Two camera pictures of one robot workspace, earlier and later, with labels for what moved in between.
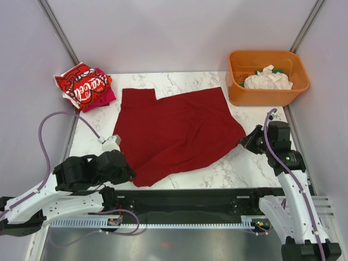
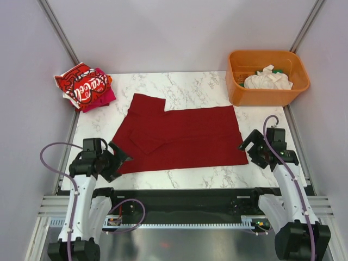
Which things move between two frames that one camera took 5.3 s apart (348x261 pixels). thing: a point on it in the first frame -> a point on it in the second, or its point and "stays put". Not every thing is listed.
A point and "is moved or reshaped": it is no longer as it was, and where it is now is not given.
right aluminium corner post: x=307 y=25 stays put
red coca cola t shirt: x=82 y=85 stays put
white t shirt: x=268 y=80 stays put
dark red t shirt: x=162 y=137 is moved or reshaped
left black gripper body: x=122 y=176 -> x=109 y=165
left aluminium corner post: x=66 y=44 stays put
